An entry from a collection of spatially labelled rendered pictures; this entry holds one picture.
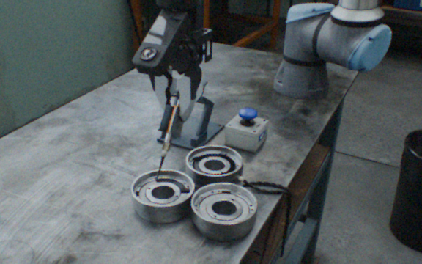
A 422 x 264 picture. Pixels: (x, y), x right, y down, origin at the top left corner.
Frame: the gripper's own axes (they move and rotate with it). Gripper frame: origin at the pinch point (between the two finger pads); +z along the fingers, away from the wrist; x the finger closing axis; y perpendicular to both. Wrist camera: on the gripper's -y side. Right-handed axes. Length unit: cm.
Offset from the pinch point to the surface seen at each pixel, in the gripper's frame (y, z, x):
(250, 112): 17.9, 5.6, -7.2
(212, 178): -1.9, 9.4, -8.5
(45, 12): 115, 25, 153
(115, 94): 24.4, 13.0, 33.1
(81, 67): 138, 64, 153
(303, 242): 56, 69, -16
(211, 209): -8.8, 9.9, -11.9
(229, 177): 0.1, 9.5, -11.0
